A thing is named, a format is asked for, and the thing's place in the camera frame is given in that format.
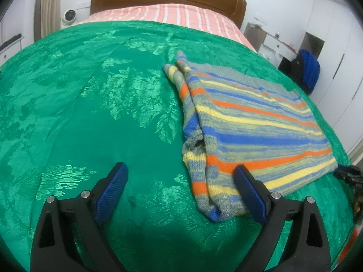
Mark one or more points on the green satin bedspread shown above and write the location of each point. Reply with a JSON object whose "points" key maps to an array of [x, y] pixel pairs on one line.
{"points": [[82, 99]]}

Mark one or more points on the small white fan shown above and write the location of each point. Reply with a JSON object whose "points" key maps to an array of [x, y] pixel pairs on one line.
{"points": [[68, 18]]}

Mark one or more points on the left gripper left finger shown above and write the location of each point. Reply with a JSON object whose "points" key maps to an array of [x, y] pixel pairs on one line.
{"points": [[68, 235]]}

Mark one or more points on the blue garment on chair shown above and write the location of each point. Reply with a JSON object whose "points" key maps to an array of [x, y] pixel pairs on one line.
{"points": [[311, 71]]}

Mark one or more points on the pink striped bed sheet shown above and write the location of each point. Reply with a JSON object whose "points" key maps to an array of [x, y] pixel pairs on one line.
{"points": [[176, 14]]}

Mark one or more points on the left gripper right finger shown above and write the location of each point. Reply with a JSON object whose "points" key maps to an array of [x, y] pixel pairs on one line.
{"points": [[307, 247]]}

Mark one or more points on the striped knit sweater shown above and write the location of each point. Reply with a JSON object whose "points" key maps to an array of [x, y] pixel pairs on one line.
{"points": [[232, 119]]}

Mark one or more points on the white wardrobe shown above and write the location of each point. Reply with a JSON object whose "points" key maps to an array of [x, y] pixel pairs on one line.
{"points": [[336, 93]]}

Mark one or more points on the white bottle on desk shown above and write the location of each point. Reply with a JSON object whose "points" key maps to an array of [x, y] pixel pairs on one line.
{"points": [[277, 34]]}

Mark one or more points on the beige curtain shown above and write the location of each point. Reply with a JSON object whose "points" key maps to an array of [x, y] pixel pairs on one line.
{"points": [[47, 18]]}

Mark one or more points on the white desk with drawer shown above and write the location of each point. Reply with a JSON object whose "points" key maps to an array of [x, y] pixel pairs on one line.
{"points": [[267, 45]]}

